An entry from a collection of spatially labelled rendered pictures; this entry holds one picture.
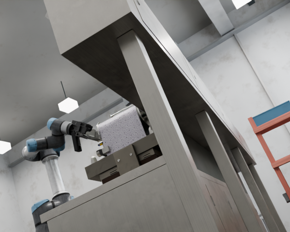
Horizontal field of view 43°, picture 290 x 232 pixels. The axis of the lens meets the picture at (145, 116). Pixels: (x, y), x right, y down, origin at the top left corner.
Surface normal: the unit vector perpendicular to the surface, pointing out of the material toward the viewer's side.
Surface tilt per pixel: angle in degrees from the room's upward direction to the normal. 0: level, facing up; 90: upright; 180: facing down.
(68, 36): 90
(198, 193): 90
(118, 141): 90
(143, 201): 90
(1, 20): 180
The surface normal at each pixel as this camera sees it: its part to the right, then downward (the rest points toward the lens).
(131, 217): -0.39, -0.25
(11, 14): 0.34, 0.85
